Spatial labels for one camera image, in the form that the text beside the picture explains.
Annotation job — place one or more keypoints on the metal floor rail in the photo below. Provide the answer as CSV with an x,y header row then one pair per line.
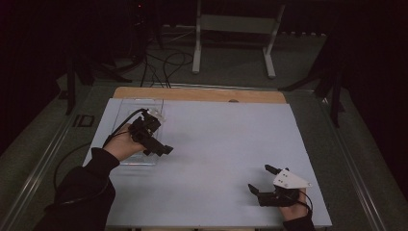
x,y
352,166
38,166

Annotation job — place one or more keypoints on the person's right hand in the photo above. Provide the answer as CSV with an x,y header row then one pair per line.
x,y
295,211

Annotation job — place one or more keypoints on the white metal stand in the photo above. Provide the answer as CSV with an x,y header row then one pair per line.
x,y
237,24

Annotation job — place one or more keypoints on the person's left hand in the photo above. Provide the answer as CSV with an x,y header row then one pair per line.
x,y
123,144

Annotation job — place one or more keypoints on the white table sheet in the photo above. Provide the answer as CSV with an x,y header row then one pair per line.
x,y
218,144

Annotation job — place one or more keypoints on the clear plastic storage bin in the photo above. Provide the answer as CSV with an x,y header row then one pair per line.
x,y
126,105

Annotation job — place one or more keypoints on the black rectangular floor frame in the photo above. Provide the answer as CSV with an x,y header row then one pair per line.
x,y
84,120

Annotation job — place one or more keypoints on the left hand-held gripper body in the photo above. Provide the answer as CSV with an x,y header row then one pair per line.
x,y
144,130

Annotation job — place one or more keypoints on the black tripod stand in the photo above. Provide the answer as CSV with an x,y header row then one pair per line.
x,y
335,96
72,83

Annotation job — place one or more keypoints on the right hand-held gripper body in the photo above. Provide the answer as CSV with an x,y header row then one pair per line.
x,y
288,181

